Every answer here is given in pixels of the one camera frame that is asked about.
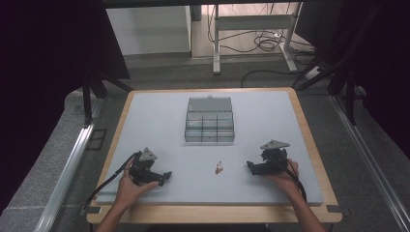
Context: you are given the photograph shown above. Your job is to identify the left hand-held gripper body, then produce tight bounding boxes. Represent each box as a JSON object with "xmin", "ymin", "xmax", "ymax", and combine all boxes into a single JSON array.
[{"xmin": 130, "ymin": 147, "xmax": 162, "ymax": 188}]

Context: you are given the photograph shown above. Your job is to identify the clear plastic compartment box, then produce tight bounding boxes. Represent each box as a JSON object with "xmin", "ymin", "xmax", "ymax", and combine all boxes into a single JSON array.
[{"xmin": 184, "ymin": 95, "xmax": 236, "ymax": 143}]

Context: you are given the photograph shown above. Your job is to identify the black floor cables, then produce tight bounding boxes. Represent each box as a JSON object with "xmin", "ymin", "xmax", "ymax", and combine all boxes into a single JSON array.
[{"xmin": 206, "ymin": 3, "xmax": 318, "ymax": 89}]

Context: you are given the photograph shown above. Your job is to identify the person's right hand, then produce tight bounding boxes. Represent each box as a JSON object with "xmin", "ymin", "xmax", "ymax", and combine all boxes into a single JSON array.
[{"xmin": 266, "ymin": 159, "xmax": 305, "ymax": 199}]

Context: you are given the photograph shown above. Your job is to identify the dark floor grate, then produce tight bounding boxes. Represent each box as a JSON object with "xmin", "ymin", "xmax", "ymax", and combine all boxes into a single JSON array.
[{"xmin": 85, "ymin": 128, "xmax": 108, "ymax": 152}]

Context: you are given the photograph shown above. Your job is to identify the black tripod stand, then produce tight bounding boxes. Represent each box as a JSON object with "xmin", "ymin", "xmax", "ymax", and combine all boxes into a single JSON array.
[
  {"xmin": 291, "ymin": 44, "xmax": 369, "ymax": 128},
  {"xmin": 81, "ymin": 71, "xmax": 134, "ymax": 128}
]

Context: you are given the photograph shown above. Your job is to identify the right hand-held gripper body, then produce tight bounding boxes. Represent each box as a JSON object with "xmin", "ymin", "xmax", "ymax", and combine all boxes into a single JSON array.
[{"xmin": 256, "ymin": 139, "xmax": 291, "ymax": 176}]

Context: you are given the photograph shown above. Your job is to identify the person's left hand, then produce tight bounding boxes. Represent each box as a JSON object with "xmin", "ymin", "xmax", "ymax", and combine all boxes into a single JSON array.
[{"xmin": 115, "ymin": 159, "xmax": 160, "ymax": 211}]

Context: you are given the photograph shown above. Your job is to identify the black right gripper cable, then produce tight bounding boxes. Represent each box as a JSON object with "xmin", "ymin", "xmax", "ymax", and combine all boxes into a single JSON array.
[{"xmin": 274, "ymin": 157, "xmax": 308, "ymax": 203}]

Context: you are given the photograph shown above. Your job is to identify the white metal desk frame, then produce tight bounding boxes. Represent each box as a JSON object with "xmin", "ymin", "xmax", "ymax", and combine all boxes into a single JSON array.
[{"xmin": 212, "ymin": 1, "xmax": 303, "ymax": 75}]

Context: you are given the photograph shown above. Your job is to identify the dark curtain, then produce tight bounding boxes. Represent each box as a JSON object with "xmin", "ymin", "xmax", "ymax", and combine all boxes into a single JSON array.
[
  {"xmin": 0, "ymin": 0, "xmax": 132, "ymax": 214},
  {"xmin": 294, "ymin": 0, "xmax": 410, "ymax": 159}
]

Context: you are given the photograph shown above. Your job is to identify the aluminium floor rail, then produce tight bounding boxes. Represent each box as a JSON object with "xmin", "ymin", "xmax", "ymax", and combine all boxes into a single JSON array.
[
  {"xmin": 330, "ymin": 95, "xmax": 410, "ymax": 232},
  {"xmin": 33, "ymin": 123, "xmax": 99, "ymax": 232}
]

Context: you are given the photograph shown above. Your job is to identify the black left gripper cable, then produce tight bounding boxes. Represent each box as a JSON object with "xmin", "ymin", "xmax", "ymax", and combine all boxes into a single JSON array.
[{"xmin": 81, "ymin": 151, "xmax": 141, "ymax": 211}]

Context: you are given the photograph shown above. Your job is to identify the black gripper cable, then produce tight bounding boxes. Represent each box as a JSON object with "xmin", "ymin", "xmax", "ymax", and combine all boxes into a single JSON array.
[
  {"xmin": 274, "ymin": 157, "xmax": 308, "ymax": 203},
  {"xmin": 81, "ymin": 151, "xmax": 141, "ymax": 211}
]

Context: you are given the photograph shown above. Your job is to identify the white cabinet panel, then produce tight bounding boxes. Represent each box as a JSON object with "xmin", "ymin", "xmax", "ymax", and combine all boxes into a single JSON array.
[{"xmin": 105, "ymin": 5, "xmax": 193, "ymax": 56}]

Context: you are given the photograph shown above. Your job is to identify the wooden table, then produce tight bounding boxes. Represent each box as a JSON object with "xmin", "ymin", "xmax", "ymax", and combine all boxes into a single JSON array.
[{"xmin": 85, "ymin": 86, "xmax": 343, "ymax": 225}]

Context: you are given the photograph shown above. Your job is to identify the grey foam mat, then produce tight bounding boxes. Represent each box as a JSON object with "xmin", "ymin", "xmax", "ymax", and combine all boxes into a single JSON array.
[{"xmin": 96, "ymin": 90, "xmax": 325, "ymax": 206}]

